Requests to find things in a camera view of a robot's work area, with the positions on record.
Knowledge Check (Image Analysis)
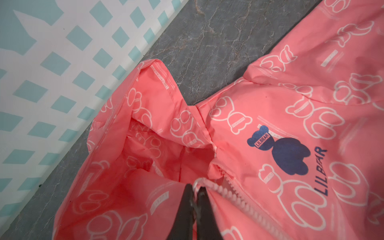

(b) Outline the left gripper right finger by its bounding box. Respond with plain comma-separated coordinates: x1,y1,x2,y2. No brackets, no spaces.
196,187,223,240

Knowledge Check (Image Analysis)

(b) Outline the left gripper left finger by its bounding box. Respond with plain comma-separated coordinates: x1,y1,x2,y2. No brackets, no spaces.
167,184,195,240

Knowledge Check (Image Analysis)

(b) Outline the pink patterned kids jacket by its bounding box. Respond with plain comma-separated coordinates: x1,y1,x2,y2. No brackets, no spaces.
53,1,384,240

